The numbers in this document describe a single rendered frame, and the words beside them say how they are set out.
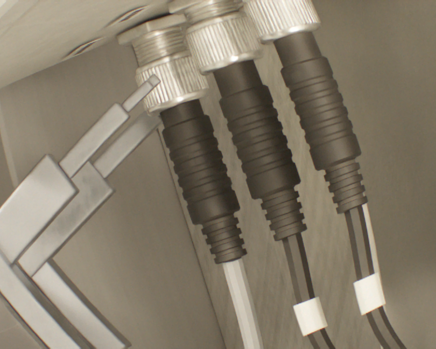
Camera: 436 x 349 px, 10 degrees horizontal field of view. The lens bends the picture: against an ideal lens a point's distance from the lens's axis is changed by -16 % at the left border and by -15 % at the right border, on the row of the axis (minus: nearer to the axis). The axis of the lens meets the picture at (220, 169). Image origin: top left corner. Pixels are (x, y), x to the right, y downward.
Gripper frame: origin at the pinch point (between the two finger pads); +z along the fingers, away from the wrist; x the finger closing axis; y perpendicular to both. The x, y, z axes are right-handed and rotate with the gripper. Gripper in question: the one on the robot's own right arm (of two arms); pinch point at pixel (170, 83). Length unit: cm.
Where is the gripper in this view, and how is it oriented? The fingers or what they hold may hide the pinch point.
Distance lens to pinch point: 66.2
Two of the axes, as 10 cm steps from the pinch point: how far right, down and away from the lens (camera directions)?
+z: 7.2, -6.8, -1.0
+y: 6.8, 7.3, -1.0
